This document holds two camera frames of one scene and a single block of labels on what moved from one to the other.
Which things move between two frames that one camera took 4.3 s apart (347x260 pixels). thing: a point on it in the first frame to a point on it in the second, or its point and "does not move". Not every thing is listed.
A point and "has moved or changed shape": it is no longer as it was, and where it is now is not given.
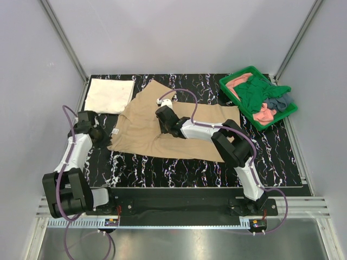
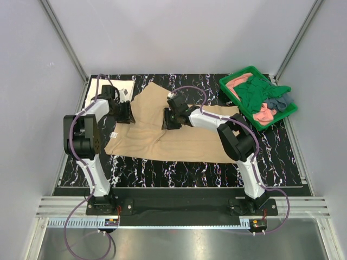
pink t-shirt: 263,117 does not move
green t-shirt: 254,91 does not move
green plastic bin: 254,71 does not move
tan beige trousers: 137,128 has moved or changed shape
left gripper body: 103,139 to 115,112
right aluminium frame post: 299,36 does not move
